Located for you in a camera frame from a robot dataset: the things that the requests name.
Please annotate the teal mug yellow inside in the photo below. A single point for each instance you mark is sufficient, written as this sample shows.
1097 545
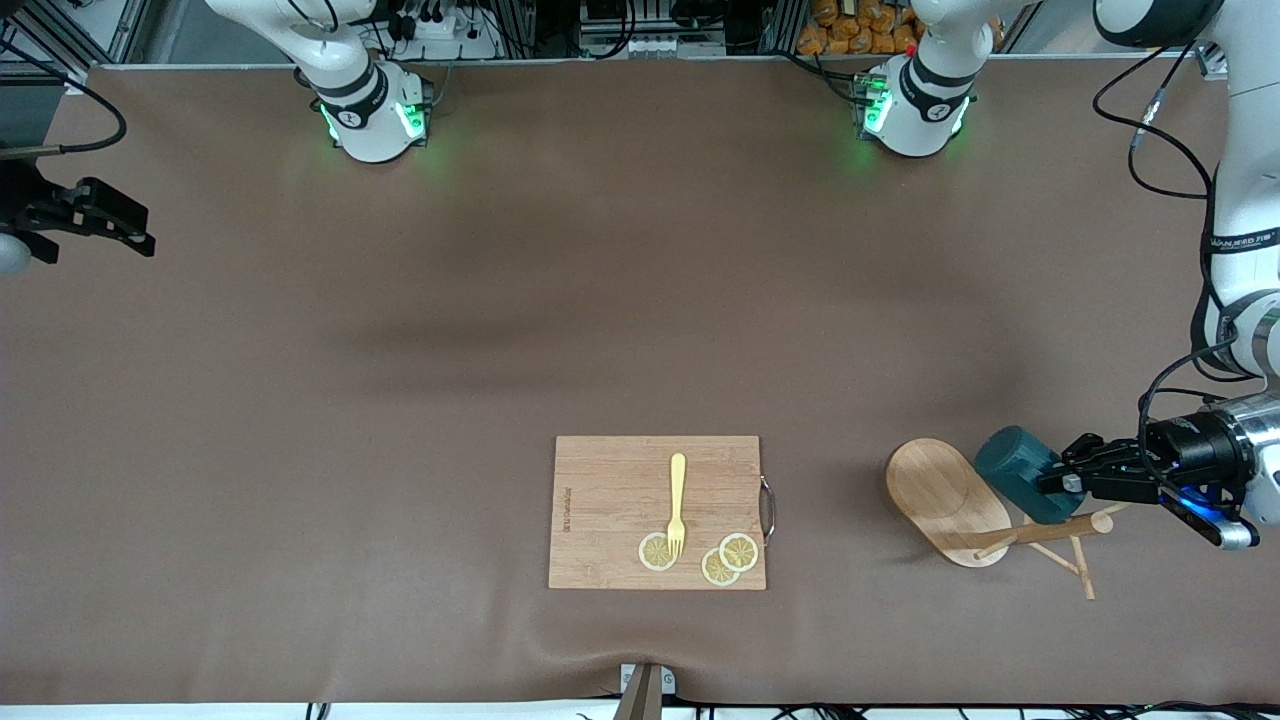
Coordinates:
1015 470

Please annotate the wooden mug rack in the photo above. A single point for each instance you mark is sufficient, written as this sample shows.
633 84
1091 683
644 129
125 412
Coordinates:
940 500

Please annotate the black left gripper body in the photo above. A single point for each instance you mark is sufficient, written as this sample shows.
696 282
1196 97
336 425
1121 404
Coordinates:
1188 447

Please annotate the white power strip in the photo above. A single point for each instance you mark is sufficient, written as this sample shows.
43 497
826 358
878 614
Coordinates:
440 40

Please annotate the metal camera mount bar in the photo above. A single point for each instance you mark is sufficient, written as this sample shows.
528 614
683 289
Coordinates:
645 695

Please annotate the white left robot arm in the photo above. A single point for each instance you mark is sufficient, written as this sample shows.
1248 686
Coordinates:
1245 270

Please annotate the orange bread rolls pile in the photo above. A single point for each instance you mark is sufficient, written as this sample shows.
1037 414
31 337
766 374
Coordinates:
860 30

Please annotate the silver terminal block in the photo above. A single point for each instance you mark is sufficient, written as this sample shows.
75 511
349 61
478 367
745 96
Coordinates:
650 45

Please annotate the aluminium frame post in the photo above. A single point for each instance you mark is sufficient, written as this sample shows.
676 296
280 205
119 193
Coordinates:
100 30

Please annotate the lemon slice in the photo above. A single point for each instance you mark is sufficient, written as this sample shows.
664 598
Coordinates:
714 573
653 555
740 551

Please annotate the yellow plastic fork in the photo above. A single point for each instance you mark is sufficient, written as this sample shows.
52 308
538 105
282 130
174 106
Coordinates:
678 480

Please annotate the brown table mat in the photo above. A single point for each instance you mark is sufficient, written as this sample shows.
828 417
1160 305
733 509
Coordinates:
400 350

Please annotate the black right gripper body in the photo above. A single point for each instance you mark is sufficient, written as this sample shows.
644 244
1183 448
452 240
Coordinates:
22 199

